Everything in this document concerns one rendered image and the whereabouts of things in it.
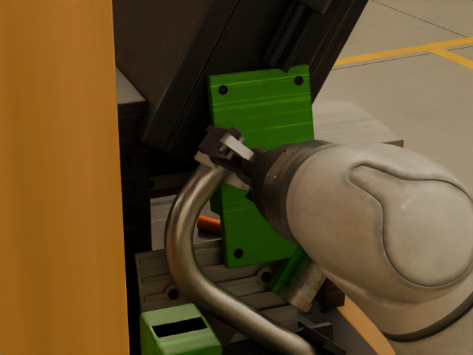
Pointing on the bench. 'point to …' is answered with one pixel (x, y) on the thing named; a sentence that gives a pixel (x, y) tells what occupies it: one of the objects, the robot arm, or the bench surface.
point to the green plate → (226, 201)
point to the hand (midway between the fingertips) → (227, 163)
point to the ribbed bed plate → (262, 303)
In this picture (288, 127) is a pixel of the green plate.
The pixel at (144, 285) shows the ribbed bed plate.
